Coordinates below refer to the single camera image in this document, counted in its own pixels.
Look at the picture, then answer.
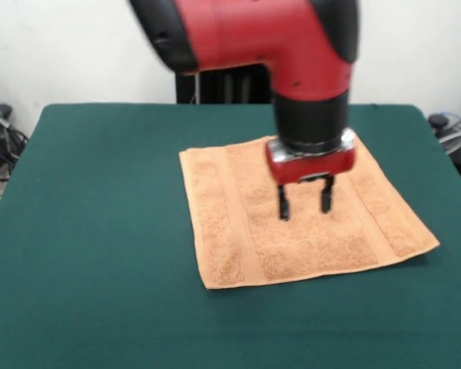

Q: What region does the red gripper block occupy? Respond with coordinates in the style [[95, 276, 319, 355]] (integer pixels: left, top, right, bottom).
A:
[[264, 128, 358, 222]]

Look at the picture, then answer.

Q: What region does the tan terry towel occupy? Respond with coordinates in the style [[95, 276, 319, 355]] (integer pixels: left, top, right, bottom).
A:
[[178, 135, 442, 290]]

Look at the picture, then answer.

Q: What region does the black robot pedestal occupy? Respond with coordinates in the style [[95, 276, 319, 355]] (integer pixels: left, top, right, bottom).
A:
[[174, 63, 274, 105]]

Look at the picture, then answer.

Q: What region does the dark green table cloth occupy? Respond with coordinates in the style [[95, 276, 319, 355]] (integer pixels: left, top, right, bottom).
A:
[[0, 102, 461, 369]]

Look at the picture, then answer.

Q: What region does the black cable tangle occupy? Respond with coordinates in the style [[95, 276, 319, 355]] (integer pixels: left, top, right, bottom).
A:
[[0, 76, 30, 216]]

